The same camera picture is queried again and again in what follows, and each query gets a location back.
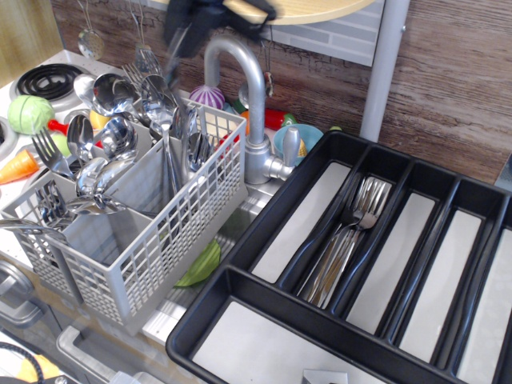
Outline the silver spoon in basket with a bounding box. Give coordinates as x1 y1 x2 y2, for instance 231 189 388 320
67 114 94 162

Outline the black stove burner coil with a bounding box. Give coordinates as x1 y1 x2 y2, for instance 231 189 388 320
15 63 84 102

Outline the hanging metal spatula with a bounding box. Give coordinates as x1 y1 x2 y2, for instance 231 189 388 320
128 1 162 75

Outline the hanging slotted spoon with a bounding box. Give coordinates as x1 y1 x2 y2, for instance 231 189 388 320
78 1 105 61

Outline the grey metal pole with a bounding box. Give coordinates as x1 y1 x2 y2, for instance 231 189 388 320
359 0 410 142

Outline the silver spoon front compartment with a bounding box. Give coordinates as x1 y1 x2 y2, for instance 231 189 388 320
66 158 134 215

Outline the grey plastic cutlery basket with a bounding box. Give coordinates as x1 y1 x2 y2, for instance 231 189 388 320
17 107 247 334

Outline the red toy pepper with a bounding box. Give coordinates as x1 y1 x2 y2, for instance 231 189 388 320
265 109 286 130

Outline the green toy leaf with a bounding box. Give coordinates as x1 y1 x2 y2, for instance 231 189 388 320
174 239 222 288

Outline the purple toy onion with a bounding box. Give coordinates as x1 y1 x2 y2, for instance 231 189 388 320
190 85 225 110

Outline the blue toy cup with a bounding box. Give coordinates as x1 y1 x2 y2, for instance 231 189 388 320
273 124 323 166

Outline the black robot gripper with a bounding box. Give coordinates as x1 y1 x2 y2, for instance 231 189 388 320
163 1 277 80

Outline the silver kitchen faucet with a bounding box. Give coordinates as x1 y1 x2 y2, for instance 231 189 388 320
204 34 301 185

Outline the black cutlery tray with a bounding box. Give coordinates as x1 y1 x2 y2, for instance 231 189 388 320
166 131 511 383

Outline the stack of forks in tray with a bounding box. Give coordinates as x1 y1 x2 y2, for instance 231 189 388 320
299 176 392 308

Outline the orange toy carrot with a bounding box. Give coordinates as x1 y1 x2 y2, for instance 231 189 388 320
1 150 39 185

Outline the silver fork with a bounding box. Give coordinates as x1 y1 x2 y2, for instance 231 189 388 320
32 130 74 180
165 58 188 191

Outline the green toy cabbage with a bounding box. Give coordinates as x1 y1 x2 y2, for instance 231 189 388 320
7 95 55 135

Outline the round wooden shelf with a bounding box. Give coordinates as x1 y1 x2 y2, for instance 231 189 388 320
224 0 375 26

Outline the yellow toy item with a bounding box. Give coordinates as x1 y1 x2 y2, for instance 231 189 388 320
16 354 61 382

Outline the large silver ladle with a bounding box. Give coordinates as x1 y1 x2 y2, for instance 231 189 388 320
74 74 140 120

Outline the silver fork in basket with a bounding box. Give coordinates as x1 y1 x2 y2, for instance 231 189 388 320
32 130 74 180

